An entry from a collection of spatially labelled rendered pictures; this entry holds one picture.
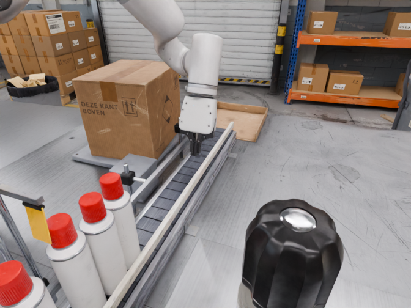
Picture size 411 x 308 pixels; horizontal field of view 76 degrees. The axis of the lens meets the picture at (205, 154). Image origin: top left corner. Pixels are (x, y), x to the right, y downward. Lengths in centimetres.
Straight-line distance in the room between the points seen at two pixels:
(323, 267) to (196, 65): 61
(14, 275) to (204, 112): 55
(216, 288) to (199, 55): 55
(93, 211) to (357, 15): 457
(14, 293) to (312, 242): 31
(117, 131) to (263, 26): 383
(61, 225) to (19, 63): 422
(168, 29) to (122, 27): 458
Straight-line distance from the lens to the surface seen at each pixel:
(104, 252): 46
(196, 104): 75
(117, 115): 88
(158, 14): 65
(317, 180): 92
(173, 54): 80
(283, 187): 85
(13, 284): 37
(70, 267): 43
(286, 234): 22
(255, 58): 459
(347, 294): 59
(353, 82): 410
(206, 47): 74
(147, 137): 86
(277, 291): 25
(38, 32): 419
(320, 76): 402
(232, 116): 130
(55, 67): 419
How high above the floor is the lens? 134
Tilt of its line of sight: 31 degrees down
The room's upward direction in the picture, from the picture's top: straight up
